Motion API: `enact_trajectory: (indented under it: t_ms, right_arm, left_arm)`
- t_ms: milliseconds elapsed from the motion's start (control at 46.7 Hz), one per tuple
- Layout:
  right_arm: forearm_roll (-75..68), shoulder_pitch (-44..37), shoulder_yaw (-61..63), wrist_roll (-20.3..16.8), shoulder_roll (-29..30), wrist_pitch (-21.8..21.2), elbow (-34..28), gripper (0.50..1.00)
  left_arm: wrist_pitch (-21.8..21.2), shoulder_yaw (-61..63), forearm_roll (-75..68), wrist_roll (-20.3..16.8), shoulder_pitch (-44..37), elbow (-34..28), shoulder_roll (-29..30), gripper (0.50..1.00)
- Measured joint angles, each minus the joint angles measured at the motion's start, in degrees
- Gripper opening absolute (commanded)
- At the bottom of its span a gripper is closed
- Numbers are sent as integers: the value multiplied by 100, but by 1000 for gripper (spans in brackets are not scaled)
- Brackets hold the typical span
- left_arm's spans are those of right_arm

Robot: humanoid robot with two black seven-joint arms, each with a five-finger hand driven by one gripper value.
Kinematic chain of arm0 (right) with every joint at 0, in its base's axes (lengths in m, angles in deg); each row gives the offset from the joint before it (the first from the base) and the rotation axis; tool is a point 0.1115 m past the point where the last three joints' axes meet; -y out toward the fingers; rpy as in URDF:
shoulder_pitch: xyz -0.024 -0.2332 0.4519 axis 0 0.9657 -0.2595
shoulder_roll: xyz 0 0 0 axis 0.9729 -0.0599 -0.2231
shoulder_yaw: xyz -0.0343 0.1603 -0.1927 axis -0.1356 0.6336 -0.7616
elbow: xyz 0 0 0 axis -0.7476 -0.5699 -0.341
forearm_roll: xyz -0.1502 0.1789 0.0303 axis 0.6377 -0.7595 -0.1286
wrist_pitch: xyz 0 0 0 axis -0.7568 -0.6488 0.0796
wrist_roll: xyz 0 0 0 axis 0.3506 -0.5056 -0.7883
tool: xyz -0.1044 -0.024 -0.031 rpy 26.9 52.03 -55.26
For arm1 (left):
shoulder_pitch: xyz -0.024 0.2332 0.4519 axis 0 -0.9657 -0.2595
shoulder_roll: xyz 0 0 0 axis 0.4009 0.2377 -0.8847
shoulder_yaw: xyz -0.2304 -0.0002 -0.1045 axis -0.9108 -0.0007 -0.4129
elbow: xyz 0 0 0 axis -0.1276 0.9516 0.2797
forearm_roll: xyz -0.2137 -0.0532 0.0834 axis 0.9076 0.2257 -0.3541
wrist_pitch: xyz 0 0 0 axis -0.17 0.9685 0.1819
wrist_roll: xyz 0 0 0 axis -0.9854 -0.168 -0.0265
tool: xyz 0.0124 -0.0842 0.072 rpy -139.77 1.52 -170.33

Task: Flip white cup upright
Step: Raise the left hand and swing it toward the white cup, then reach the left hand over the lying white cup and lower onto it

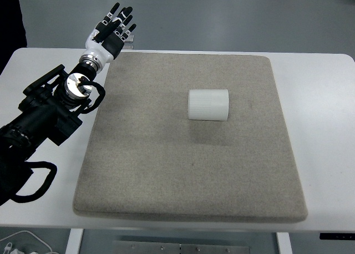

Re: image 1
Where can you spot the white table leg left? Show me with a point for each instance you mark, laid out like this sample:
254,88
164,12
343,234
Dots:
74,241

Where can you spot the white ribbed cup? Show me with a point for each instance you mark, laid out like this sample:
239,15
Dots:
208,104

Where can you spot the black desk control panel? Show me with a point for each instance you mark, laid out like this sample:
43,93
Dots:
337,236

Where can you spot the metal bracket behind table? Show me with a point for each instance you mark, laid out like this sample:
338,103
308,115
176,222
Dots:
129,42

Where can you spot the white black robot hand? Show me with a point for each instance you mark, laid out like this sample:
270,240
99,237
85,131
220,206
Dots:
99,54

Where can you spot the white table leg right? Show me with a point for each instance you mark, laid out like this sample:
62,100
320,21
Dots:
284,243

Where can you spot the white table leg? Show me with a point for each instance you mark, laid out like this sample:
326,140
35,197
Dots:
74,241
284,243

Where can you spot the beige felt mat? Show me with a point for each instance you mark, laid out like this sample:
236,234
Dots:
147,160

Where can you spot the metal table base plate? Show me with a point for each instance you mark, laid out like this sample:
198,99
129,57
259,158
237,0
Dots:
129,247

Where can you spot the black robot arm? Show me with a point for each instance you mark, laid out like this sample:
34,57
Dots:
52,106

